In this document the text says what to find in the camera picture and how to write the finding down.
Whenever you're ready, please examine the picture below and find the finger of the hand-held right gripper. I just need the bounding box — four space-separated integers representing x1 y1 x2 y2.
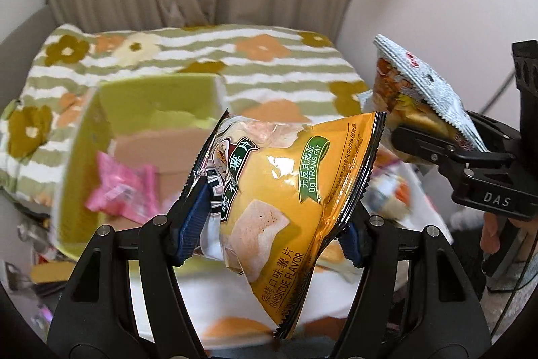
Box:
466 111 523 154
390 124 468 171

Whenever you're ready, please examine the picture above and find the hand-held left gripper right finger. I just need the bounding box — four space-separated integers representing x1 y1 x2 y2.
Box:
332 212 492 359

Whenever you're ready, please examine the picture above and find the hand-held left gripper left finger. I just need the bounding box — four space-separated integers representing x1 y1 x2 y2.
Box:
48 178 211 359

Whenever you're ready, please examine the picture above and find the silver orange snack packet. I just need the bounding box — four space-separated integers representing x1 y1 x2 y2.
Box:
361 34 488 158

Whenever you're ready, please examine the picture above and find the yellow potato chip bag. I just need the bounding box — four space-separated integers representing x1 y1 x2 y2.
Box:
197 111 387 340

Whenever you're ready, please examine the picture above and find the green cardboard box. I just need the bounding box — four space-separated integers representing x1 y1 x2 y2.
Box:
50 73 230 271

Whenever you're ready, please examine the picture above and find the person's right forearm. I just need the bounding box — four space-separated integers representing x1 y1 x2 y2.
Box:
490 254 538 294

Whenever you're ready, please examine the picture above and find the person's right hand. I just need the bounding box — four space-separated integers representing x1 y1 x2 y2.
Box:
479 212 511 254

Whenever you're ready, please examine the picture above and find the white orange snack packet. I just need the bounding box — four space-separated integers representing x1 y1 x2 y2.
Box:
370 157 415 221

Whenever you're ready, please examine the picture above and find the white fruit print tablecloth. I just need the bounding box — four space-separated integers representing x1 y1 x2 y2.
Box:
139 157 442 347

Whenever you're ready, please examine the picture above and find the pink snack packet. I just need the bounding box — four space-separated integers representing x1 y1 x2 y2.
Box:
86 152 160 225

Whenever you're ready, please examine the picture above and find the floor clutter pile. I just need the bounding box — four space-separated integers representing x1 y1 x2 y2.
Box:
4 212 74 326

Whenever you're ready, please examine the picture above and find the floral striped blanket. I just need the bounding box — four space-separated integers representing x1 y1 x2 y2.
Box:
0 23 371 208

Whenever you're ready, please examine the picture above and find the black cable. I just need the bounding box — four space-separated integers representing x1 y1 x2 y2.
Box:
490 235 538 347

